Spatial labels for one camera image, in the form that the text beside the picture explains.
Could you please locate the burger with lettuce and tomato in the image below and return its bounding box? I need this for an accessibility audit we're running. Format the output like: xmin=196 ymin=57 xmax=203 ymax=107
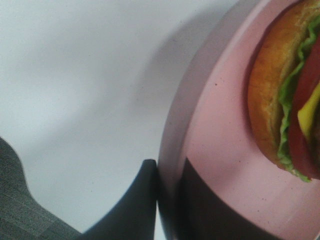
xmin=247 ymin=0 xmax=320 ymax=182

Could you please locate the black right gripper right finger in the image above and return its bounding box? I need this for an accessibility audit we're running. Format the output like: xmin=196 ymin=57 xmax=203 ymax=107
xmin=158 ymin=160 xmax=277 ymax=240

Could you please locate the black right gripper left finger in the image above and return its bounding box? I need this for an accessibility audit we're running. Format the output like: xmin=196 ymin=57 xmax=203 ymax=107
xmin=78 ymin=159 xmax=158 ymax=240

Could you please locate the pink round plate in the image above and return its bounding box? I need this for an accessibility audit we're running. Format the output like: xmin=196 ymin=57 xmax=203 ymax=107
xmin=158 ymin=0 xmax=320 ymax=240

